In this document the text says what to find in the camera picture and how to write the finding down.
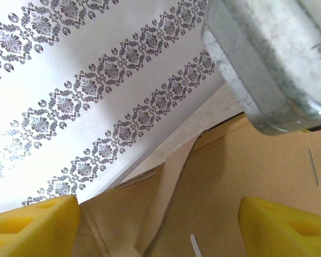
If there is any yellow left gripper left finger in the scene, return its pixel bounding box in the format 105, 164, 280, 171
0, 195, 80, 257

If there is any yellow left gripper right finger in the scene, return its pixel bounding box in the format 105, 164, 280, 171
238, 196, 321, 257

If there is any brown cardboard box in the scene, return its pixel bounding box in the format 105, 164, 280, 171
73, 114, 321, 257

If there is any white plastic strip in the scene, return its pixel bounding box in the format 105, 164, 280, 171
190, 235, 203, 257

